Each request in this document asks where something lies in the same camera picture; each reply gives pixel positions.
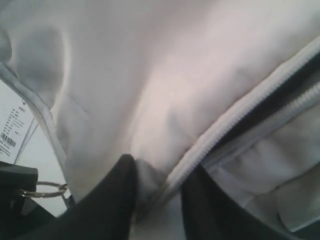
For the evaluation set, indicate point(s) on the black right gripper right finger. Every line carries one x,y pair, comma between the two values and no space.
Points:
210,214

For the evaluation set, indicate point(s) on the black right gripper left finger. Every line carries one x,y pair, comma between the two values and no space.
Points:
104,214

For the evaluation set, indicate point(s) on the beige duffel bag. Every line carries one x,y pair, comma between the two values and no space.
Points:
231,85

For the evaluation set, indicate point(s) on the white paper label tag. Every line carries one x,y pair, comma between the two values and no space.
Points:
17,124

